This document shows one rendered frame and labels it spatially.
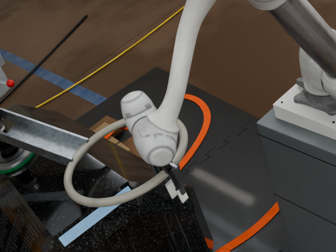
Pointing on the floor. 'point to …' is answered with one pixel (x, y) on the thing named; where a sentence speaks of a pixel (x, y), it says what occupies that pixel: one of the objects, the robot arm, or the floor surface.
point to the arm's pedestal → (302, 182)
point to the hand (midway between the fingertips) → (176, 191)
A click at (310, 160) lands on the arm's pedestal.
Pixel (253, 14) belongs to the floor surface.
